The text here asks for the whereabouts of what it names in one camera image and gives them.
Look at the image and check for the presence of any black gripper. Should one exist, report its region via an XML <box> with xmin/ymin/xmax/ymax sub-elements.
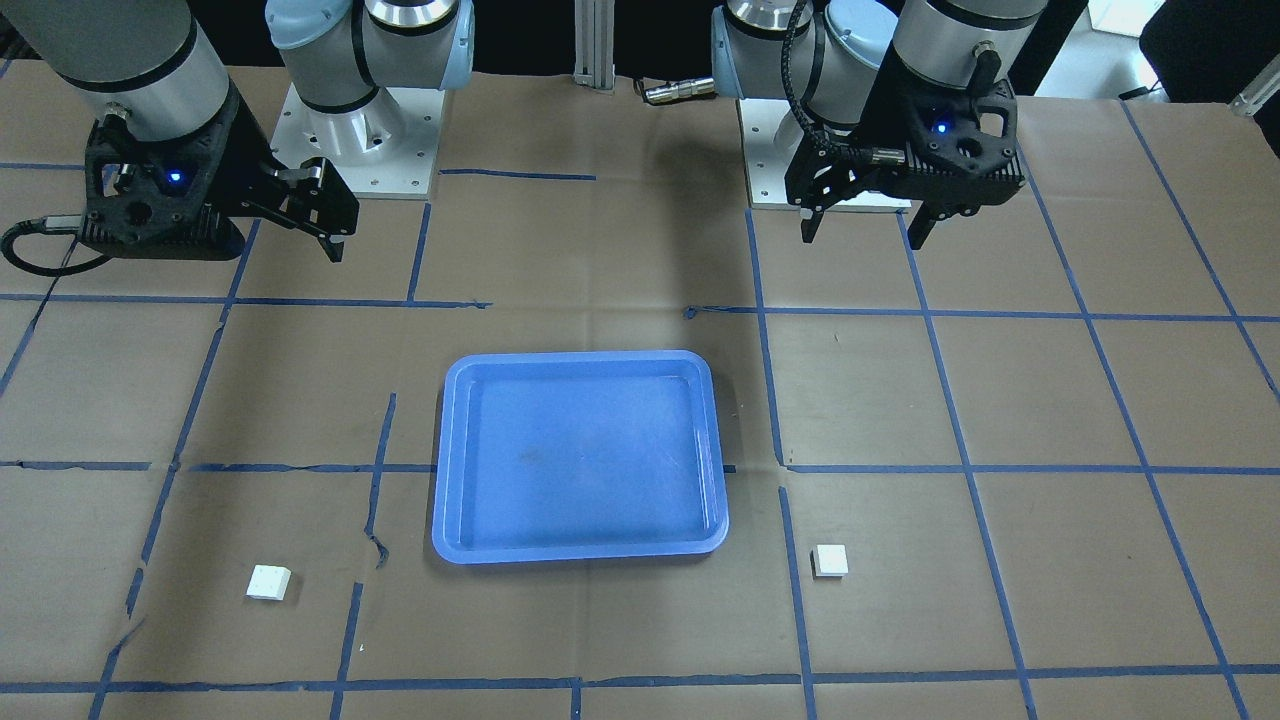
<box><xmin>783</xmin><ymin>95</ymin><xmax>951</xmax><ymax>251</ymax></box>
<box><xmin>205</xmin><ymin>85</ymin><xmax>360</xmax><ymax>263</ymax></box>

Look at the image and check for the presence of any white block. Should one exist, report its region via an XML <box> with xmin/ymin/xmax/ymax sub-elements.
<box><xmin>810</xmin><ymin>544</ymin><xmax>850</xmax><ymax>579</ymax></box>
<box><xmin>244</xmin><ymin>564</ymin><xmax>292</xmax><ymax>602</ymax></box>

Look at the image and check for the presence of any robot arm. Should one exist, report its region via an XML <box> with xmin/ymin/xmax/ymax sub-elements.
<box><xmin>3</xmin><ymin>1</ymin><xmax>475</xmax><ymax>278</ymax></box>
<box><xmin>710</xmin><ymin>1</ymin><xmax>1047</xmax><ymax>250</ymax></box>

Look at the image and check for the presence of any blue plastic tray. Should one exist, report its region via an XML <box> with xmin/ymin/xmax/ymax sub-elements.
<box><xmin>431</xmin><ymin>348</ymin><xmax>731</xmax><ymax>565</ymax></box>

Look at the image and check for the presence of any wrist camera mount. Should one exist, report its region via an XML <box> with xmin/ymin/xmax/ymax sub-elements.
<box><xmin>76</xmin><ymin>91</ymin><xmax>244</xmax><ymax>261</ymax></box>
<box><xmin>877</xmin><ymin>76</ymin><xmax>1027</xmax><ymax>208</ymax></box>

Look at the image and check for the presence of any aluminium frame post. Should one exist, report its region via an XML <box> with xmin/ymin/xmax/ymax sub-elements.
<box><xmin>572</xmin><ymin>0</ymin><xmax>616</xmax><ymax>94</ymax></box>

